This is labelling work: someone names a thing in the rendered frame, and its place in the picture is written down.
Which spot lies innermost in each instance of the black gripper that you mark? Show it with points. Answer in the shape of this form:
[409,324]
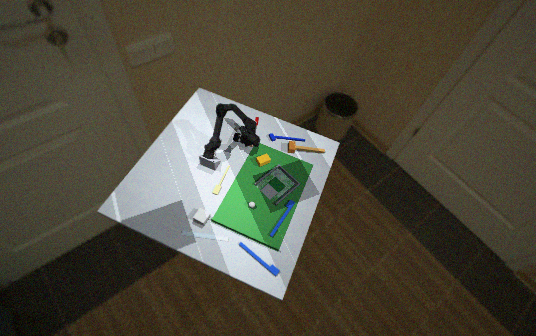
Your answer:
[243,140]

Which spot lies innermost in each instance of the green flat mat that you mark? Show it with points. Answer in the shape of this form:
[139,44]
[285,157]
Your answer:
[260,220]

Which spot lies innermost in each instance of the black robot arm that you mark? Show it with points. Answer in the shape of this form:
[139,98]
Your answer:
[248,131]

